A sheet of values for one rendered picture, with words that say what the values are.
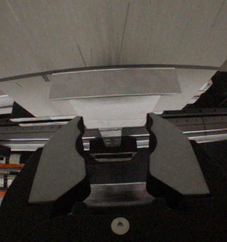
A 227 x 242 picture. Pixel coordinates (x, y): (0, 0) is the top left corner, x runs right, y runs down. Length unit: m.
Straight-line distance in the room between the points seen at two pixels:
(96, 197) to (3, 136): 0.45
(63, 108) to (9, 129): 0.41
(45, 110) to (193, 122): 0.43
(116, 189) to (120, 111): 0.09
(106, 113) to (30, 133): 0.37
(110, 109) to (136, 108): 0.03
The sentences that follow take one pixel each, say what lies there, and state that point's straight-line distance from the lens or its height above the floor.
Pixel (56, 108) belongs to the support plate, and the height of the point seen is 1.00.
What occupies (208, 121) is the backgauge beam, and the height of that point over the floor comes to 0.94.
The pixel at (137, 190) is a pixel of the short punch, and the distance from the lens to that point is 0.18.
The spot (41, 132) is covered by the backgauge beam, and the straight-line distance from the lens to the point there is 0.48.
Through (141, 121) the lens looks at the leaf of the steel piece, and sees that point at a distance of 0.20.
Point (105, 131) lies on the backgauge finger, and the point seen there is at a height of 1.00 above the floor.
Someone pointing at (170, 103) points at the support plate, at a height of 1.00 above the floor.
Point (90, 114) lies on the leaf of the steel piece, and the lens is 0.17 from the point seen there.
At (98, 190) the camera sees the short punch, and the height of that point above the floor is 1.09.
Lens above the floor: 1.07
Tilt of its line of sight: 20 degrees down
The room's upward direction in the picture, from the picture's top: 177 degrees clockwise
